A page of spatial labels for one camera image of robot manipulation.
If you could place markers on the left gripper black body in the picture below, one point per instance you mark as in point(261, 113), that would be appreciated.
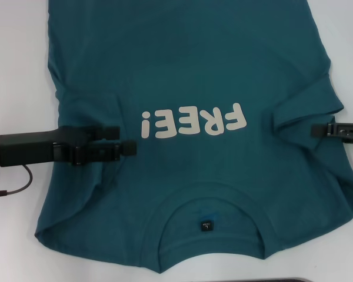
point(32, 148)

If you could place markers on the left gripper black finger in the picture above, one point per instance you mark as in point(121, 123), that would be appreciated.
point(106, 151)
point(109, 132)

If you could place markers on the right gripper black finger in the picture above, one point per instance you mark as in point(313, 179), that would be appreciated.
point(319, 130)

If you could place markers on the teal T-shirt with FREE print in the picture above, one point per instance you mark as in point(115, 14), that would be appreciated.
point(194, 58)

